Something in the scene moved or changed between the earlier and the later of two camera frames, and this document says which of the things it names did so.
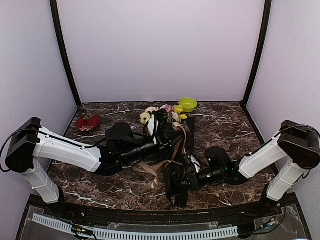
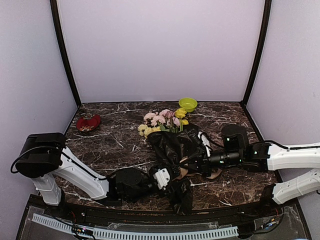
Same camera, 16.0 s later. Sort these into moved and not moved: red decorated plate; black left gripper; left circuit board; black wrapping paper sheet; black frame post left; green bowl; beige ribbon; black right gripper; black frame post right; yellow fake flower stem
Moved: black left gripper; black wrapping paper sheet; yellow fake flower stem; black right gripper; beige ribbon
Not moved: black frame post left; green bowl; red decorated plate; left circuit board; black frame post right
